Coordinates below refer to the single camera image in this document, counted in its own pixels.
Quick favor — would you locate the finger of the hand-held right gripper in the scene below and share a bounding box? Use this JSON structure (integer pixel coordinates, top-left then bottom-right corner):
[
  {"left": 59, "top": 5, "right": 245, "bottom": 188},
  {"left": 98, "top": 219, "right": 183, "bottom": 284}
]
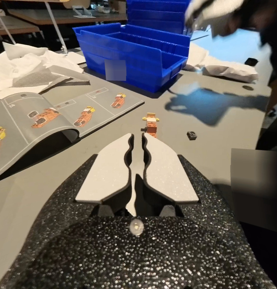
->
[
  {"left": 189, "top": 0, "right": 244, "bottom": 14},
  {"left": 184, "top": 10, "right": 222, "bottom": 37}
]

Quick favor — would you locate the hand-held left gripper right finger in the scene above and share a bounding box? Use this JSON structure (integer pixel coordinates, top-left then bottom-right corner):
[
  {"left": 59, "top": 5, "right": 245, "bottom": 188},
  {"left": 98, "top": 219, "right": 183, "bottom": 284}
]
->
[{"left": 142, "top": 133, "right": 199, "bottom": 205}]

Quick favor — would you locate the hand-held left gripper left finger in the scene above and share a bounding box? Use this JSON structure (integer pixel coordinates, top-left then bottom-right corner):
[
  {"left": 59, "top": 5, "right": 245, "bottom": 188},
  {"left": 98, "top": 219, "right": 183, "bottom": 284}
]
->
[{"left": 75, "top": 133, "right": 135, "bottom": 205}]

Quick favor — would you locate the brown brick model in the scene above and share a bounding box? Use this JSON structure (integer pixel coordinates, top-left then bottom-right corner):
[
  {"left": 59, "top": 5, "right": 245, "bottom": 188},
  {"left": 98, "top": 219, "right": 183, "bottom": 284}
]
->
[{"left": 141, "top": 113, "right": 160, "bottom": 138}]

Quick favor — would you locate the blue plastic bin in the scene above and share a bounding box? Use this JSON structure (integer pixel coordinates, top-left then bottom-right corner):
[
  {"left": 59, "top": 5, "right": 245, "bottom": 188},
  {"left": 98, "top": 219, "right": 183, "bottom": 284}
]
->
[
  {"left": 106, "top": 24, "right": 191, "bottom": 66},
  {"left": 73, "top": 23, "right": 189, "bottom": 93}
]

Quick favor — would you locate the person's right forearm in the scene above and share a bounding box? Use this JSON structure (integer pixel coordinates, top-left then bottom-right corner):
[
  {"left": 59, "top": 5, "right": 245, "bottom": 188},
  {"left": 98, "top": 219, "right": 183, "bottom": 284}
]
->
[{"left": 258, "top": 23, "right": 277, "bottom": 87}]

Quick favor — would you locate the grey desk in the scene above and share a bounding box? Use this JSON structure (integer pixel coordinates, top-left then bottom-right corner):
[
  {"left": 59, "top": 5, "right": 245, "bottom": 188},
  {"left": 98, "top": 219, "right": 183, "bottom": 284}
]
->
[{"left": 0, "top": 44, "right": 274, "bottom": 287}]

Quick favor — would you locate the person's right hand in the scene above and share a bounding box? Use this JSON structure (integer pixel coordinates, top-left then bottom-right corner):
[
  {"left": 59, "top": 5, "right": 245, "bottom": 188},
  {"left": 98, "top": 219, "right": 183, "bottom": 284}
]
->
[{"left": 216, "top": 14, "right": 263, "bottom": 38}]

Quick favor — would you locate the stack of blue bins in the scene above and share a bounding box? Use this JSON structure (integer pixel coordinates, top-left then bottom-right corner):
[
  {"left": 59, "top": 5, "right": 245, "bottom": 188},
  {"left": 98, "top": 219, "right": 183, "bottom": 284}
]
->
[{"left": 126, "top": 0, "right": 192, "bottom": 35}]

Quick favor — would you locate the grey instruction booklet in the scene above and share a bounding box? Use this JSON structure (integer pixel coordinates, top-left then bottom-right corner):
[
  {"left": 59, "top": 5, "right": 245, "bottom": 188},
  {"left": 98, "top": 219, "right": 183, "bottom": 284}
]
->
[{"left": 0, "top": 93, "right": 145, "bottom": 180}]

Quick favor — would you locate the person's black clothing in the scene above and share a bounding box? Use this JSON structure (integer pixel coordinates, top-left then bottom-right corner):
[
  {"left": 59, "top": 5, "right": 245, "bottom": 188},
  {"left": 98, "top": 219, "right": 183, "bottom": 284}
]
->
[{"left": 256, "top": 108, "right": 277, "bottom": 150}]

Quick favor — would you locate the clear acrylic stand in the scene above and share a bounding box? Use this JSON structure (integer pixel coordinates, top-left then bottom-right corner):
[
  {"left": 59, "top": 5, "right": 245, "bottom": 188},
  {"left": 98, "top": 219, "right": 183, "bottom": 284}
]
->
[{"left": 72, "top": 5, "right": 96, "bottom": 18}]

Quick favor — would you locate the flat white paper sheet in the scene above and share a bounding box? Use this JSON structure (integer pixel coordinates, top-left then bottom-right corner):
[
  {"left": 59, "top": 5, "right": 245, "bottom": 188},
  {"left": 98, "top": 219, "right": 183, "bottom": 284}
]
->
[{"left": 67, "top": 51, "right": 87, "bottom": 65}]

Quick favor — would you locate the tan cardboard cutout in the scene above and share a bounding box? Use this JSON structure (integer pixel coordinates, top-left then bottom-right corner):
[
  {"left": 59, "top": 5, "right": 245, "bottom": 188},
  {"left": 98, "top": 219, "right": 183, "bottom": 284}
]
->
[{"left": 61, "top": 0, "right": 91, "bottom": 8}]

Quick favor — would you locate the crumpled white printed paper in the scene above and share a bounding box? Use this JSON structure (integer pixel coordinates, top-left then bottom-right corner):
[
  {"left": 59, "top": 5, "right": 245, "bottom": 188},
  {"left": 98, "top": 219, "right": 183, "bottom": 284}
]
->
[{"left": 0, "top": 42, "right": 91, "bottom": 100}]

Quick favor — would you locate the wooden background table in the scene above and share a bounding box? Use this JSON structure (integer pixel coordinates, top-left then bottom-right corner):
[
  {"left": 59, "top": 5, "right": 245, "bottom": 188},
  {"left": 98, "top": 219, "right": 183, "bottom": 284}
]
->
[
  {"left": 7, "top": 8, "right": 127, "bottom": 25},
  {"left": 0, "top": 21, "right": 40, "bottom": 36}
]

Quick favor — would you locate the white metal pole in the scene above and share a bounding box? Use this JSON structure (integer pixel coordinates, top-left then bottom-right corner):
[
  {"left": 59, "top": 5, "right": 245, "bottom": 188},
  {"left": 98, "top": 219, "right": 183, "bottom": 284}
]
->
[
  {"left": 45, "top": 2, "right": 69, "bottom": 56},
  {"left": 0, "top": 7, "right": 17, "bottom": 45}
]

